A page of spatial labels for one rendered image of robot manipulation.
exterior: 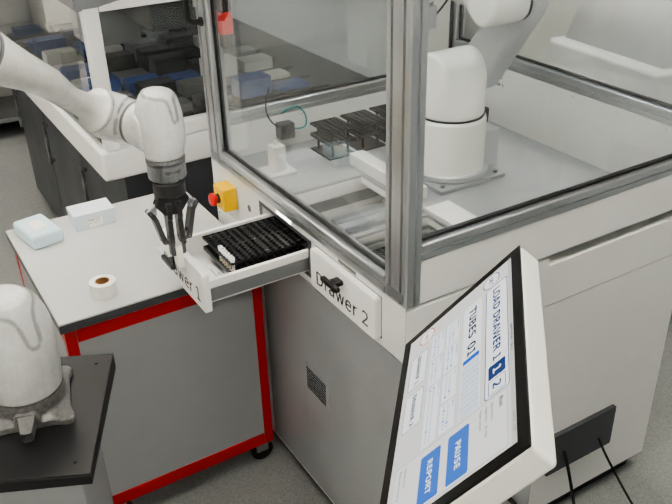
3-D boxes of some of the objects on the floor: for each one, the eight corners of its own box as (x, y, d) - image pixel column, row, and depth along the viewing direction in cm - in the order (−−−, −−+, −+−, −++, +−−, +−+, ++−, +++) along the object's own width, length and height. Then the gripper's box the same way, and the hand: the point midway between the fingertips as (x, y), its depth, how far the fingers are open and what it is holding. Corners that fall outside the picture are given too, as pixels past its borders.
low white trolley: (107, 537, 241) (58, 325, 204) (52, 420, 287) (5, 230, 250) (279, 461, 267) (264, 261, 230) (204, 365, 313) (181, 186, 276)
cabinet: (400, 606, 218) (405, 367, 179) (235, 399, 295) (214, 200, 256) (642, 467, 260) (689, 250, 221) (443, 318, 338) (452, 137, 299)
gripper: (146, 190, 183) (160, 280, 194) (200, 176, 188) (210, 265, 200) (135, 178, 188) (149, 267, 200) (187, 166, 194) (198, 252, 206)
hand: (178, 253), depth 198 cm, fingers closed
